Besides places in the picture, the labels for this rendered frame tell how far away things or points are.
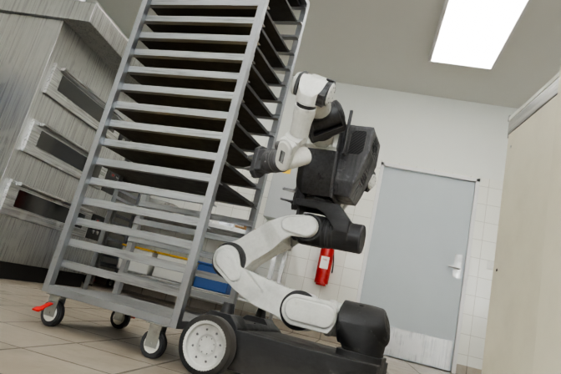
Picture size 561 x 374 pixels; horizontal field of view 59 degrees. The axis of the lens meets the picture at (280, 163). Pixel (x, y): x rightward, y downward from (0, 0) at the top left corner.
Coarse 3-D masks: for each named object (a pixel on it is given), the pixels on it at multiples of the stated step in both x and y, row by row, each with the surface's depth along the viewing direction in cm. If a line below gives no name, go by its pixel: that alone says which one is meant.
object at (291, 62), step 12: (300, 36) 256; (288, 60) 252; (288, 72) 250; (288, 84) 249; (276, 108) 245; (276, 120) 243; (276, 132) 242; (264, 180) 235; (252, 216) 231; (252, 228) 229
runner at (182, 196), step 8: (96, 184) 212; (104, 184) 210; (112, 184) 209; (120, 184) 208; (128, 184) 207; (136, 184) 205; (136, 192) 206; (144, 192) 203; (152, 192) 202; (160, 192) 200; (168, 192) 199; (176, 192) 198; (184, 200) 197; (192, 200) 195; (200, 200) 193
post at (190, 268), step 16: (256, 16) 211; (256, 32) 208; (240, 80) 202; (240, 96) 201; (224, 128) 197; (224, 144) 195; (224, 160) 195; (208, 192) 190; (208, 208) 188; (192, 256) 183; (192, 272) 182; (176, 304) 179; (176, 320) 177
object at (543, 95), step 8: (552, 80) 110; (544, 88) 113; (552, 88) 109; (536, 96) 117; (544, 96) 112; (528, 104) 121; (536, 104) 116; (520, 112) 125; (528, 112) 120; (512, 120) 130; (520, 120) 124; (512, 128) 129
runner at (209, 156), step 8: (104, 144) 217; (112, 144) 216; (120, 144) 215; (128, 144) 213; (136, 144) 212; (144, 144) 211; (152, 144) 209; (152, 152) 210; (160, 152) 207; (168, 152) 206; (176, 152) 204; (184, 152) 203; (192, 152) 202; (200, 152) 201; (208, 152) 200; (208, 160) 201
